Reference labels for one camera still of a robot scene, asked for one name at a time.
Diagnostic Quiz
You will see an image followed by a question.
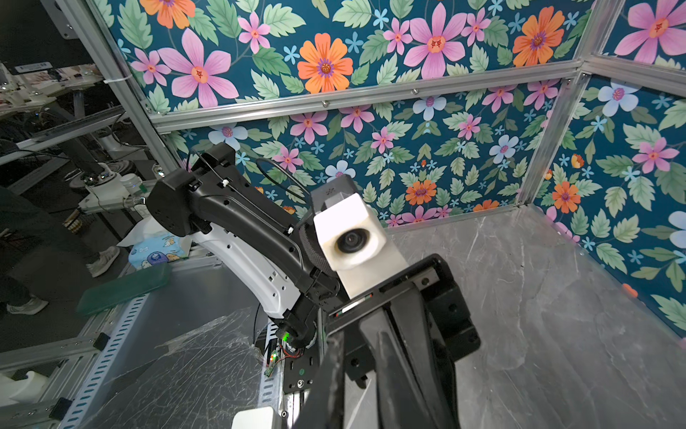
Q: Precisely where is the aluminium corner post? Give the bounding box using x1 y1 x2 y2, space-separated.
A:
517 0 625 206

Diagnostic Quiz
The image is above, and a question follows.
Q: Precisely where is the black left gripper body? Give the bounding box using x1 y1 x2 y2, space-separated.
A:
327 254 481 382

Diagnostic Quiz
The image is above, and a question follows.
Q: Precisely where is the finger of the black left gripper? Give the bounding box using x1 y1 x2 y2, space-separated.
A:
359 290 459 428

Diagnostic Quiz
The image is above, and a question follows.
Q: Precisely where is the white box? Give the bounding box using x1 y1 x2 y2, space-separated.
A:
232 406 277 429

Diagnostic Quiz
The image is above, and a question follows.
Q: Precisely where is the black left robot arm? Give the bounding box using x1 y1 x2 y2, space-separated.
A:
148 146 481 428

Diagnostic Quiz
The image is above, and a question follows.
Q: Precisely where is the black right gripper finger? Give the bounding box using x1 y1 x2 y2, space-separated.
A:
293 332 345 429

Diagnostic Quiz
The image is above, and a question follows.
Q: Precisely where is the green flat tray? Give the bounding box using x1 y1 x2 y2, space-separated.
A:
76 264 172 316

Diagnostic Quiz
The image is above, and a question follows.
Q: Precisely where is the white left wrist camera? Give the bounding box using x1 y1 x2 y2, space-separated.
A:
314 193 409 299

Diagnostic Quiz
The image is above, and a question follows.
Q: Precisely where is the tissue box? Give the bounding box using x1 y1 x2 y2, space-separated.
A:
117 216 192 270

